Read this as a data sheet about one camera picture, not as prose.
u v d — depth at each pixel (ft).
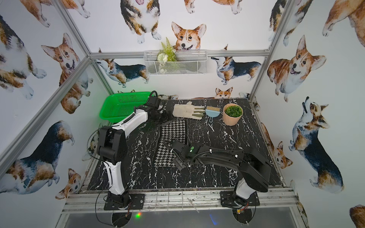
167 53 2.69
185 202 2.46
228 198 2.40
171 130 3.28
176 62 2.82
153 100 2.61
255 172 1.34
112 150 1.72
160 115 2.74
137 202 2.40
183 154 1.99
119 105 3.86
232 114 3.25
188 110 3.72
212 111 3.72
